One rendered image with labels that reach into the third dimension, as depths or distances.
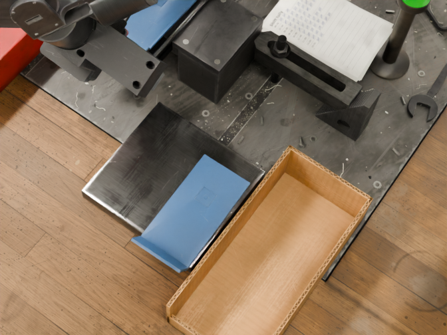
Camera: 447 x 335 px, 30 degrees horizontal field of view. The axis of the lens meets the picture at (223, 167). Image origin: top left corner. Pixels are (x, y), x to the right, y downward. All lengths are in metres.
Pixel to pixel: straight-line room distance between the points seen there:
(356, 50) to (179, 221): 0.33
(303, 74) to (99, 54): 0.30
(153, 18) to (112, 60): 0.20
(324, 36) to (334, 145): 0.15
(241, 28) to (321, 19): 0.12
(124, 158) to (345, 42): 0.33
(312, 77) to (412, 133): 0.16
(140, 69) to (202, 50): 0.20
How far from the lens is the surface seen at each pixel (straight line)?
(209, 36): 1.08
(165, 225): 1.02
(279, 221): 1.05
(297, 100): 1.13
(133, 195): 1.04
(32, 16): 0.80
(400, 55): 1.19
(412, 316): 1.05
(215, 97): 1.11
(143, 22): 1.07
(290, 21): 1.14
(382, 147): 1.12
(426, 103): 1.16
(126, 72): 0.88
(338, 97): 1.06
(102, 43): 0.89
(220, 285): 1.02
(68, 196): 1.07
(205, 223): 1.02
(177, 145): 1.07
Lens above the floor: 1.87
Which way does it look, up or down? 64 degrees down
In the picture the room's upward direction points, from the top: 6 degrees clockwise
